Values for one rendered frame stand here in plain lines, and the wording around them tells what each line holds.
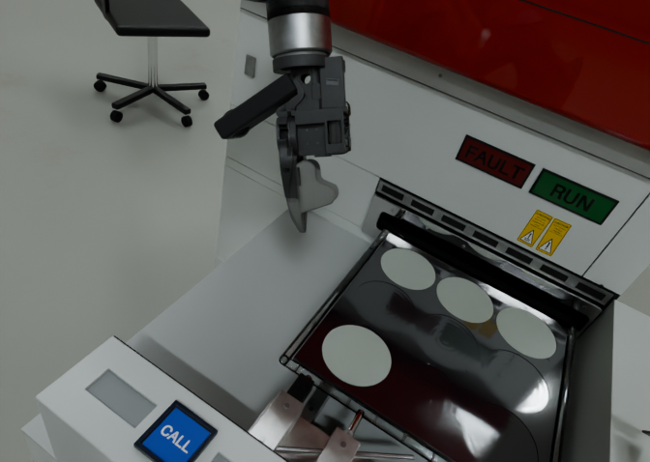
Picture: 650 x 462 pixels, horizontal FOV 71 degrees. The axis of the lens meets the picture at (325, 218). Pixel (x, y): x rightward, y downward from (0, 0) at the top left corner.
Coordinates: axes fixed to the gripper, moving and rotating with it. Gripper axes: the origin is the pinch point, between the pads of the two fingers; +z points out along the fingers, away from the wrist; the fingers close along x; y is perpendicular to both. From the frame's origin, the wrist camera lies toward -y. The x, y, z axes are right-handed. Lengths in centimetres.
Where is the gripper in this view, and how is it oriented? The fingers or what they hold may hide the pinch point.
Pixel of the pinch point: (296, 222)
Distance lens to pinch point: 59.3
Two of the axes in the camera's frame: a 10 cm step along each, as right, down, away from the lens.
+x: 1.5, -1.7, 9.7
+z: 0.6, 9.8, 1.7
